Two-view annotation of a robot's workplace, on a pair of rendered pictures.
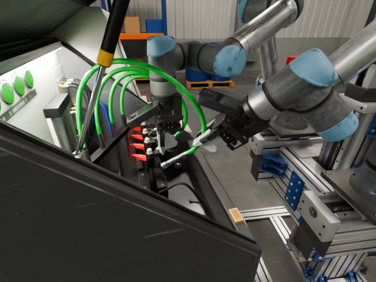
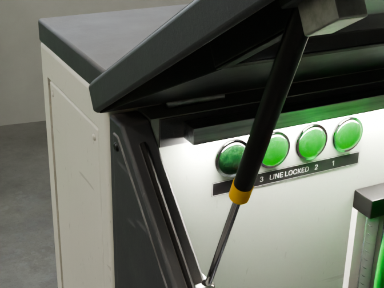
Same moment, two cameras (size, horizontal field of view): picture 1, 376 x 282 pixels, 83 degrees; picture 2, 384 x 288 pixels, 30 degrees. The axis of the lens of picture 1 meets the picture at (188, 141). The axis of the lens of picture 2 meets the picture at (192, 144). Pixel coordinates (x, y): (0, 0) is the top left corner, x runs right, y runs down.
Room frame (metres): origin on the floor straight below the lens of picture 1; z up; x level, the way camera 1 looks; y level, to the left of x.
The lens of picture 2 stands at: (0.14, -0.44, 1.76)
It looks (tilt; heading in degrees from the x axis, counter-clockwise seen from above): 24 degrees down; 78
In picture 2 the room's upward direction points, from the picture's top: 1 degrees clockwise
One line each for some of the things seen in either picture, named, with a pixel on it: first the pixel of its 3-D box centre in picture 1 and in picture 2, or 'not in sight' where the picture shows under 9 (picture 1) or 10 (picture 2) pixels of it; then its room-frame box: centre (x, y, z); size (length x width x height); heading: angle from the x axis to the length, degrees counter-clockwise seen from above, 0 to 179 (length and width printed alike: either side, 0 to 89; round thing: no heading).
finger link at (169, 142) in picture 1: (168, 144); not in sight; (0.61, 0.06, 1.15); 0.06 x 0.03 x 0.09; 106
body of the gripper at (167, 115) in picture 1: (167, 112); not in sight; (0.62, 0.06, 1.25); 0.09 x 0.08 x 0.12; 106
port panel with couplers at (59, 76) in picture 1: (73, 108); not in sight; (0.79, 0.45, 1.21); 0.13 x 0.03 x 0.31; 15
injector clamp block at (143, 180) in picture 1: (150, 175); not in sight; (0.74, 0.17, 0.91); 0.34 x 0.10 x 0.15; 15
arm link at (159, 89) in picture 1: (163, 86); not in sight; (0.62, 0.07, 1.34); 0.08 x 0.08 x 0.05
